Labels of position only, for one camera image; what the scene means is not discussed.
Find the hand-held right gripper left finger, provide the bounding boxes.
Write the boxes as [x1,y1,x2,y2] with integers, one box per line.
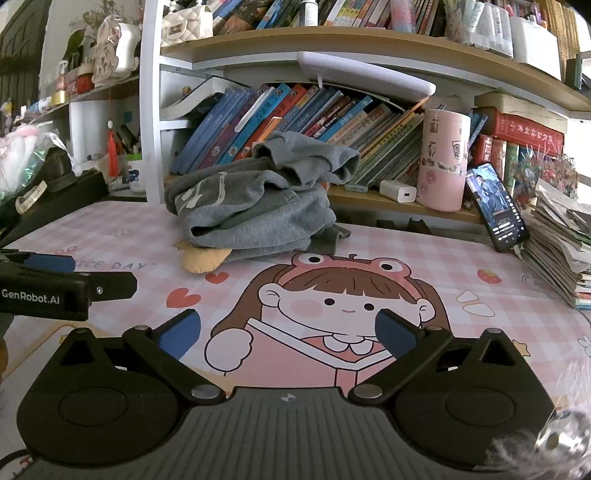
[51,308,227,407]

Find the stack of magazines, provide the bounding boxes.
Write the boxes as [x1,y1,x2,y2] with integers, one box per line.
[519,179,591,311]

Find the grey fluffy keychain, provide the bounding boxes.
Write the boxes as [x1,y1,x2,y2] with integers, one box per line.
[485,360,591,480]

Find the row of leaning colourful books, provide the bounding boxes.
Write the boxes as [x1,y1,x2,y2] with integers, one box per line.
[171,83,426,191]

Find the pink cartoon table mat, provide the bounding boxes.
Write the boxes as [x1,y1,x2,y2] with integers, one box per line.
[0,200,591,462]

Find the white wooden bookshelf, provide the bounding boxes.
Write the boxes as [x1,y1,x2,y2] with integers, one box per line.
[39,0,591,232]

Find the yellowed old book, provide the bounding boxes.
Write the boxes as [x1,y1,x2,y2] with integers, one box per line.
[474,91,570,134]

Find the row of upright shelf books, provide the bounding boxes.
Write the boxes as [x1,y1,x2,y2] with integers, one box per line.
[210,0,513,38]

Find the open white book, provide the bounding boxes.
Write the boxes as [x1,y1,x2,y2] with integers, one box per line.
[160,78,228,121]

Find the white quilted handbag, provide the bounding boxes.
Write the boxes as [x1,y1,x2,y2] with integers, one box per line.
[160,4,214,48]

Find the white storage box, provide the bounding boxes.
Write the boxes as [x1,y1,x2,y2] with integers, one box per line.
[509,16,563,82]

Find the red tassel ornament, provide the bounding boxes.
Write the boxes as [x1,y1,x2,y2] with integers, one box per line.
[106,119,120,179]

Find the long black case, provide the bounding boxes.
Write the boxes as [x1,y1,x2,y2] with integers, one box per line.
[0,168,110,247]

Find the yellow plush toy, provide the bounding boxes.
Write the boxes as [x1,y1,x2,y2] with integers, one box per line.
[174,240,233,276]

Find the white jar with label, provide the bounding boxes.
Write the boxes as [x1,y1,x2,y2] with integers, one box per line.
[127,154,147,194]

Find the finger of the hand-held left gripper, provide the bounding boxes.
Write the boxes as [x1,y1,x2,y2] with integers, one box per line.
[0,249,77,274]
[88,271,138,305]

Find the pink printed cylinder tin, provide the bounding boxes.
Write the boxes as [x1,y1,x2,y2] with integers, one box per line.
[417,109,472,213]

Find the grey sweatshirt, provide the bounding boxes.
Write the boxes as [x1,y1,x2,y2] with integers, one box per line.
[164,130,362,265]

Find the dark leather object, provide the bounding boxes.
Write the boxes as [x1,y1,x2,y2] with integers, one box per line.
[42,147,75,193]

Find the plush toys in plastic wrap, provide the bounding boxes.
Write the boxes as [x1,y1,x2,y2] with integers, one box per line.
[0,126,72,206]

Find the white cartoon figurine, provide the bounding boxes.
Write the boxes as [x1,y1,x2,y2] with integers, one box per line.
[91,14,142,87]

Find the thick red book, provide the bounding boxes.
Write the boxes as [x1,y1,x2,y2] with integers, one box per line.
[488,111,567,158]

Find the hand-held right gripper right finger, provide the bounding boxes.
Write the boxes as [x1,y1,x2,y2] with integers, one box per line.
[347,308,529,407]

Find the white charger block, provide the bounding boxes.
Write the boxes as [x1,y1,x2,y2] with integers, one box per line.
[379,180,418,204]

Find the pale pink wristwatch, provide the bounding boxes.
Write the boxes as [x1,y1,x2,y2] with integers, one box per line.
[16,181,48,214]

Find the black smartphone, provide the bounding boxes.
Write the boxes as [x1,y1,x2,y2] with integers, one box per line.
[465,162,531,254]

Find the pen holder with pens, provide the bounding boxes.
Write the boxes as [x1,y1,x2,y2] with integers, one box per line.
[117,124,142,156]

